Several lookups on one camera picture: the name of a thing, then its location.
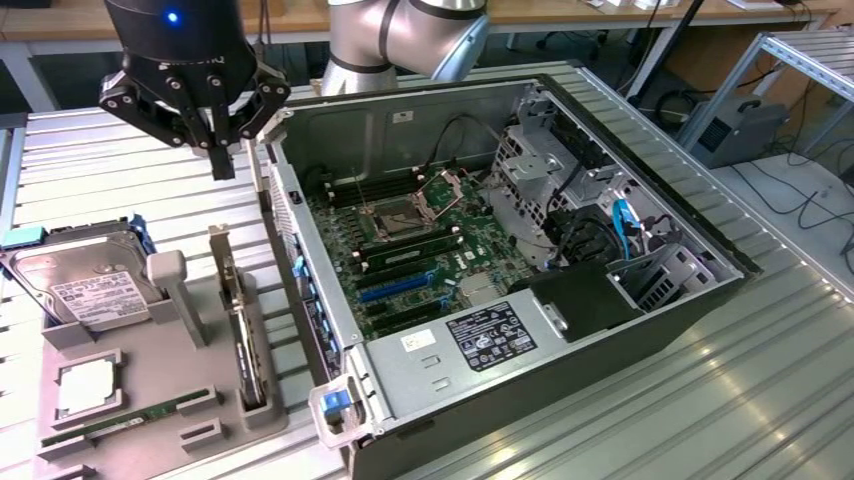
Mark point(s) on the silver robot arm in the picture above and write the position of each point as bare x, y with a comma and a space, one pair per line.
373, 35

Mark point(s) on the small silver disk bay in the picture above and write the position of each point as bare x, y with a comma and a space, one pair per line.
656, 285

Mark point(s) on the silver disk bay bracket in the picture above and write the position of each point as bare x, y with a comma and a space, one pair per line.
527, 167

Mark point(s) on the silver perforated disk bay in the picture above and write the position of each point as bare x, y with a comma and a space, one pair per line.
527, 200

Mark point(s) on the silver CPU chip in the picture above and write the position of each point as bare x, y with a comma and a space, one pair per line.
87, 387

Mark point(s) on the loose green RAM stick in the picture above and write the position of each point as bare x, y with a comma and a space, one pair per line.
127, 417

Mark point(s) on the silver hard disk with label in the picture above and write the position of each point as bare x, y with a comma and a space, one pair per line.
87, 285

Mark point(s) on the blue case release latch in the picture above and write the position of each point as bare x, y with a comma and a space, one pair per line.
333, 402

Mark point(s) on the installed green RAM stick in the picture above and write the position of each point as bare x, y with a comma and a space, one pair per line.
407, 259

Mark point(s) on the silver power supply with label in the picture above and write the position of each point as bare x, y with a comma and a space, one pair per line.
427, 370

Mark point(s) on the black plastic shroud box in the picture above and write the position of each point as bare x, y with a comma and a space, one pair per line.
580, 300

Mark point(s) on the thin metal locking lever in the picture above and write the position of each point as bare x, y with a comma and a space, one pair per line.
363, 197

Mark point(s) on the open black PC case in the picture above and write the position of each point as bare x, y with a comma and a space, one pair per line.
600, 380

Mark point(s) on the small black chair base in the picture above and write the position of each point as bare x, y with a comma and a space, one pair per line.
574, 42

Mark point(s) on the silver finned chipset heatsink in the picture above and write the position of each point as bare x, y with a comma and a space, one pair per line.
480, 291

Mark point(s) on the blue expansion slot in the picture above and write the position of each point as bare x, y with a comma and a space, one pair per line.
393, 291

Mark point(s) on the aluminium profile frame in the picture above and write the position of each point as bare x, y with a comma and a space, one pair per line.
800, 55

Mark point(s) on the green motherboard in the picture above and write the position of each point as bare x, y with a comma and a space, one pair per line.
493, 235

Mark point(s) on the grey parts rack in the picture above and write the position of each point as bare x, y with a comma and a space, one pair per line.
173, 450

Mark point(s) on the blue plastic disk carrier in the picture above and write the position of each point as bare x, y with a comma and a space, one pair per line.
20, 239

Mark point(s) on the graphics card with metal bracket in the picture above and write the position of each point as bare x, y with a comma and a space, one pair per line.
233, 300

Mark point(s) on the white boxes on desk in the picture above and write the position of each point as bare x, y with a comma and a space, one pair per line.
634, 4

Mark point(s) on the grey metal card bracket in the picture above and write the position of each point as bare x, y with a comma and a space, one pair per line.
443, 135

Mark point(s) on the metal socket cover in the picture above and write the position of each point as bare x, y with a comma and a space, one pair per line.
436, 195

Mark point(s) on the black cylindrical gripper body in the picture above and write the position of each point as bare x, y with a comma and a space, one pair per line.
180, 45

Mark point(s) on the short black expansion slot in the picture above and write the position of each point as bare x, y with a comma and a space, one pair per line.
375, 310

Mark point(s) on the wooden desk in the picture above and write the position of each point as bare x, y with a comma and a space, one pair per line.
600, 20

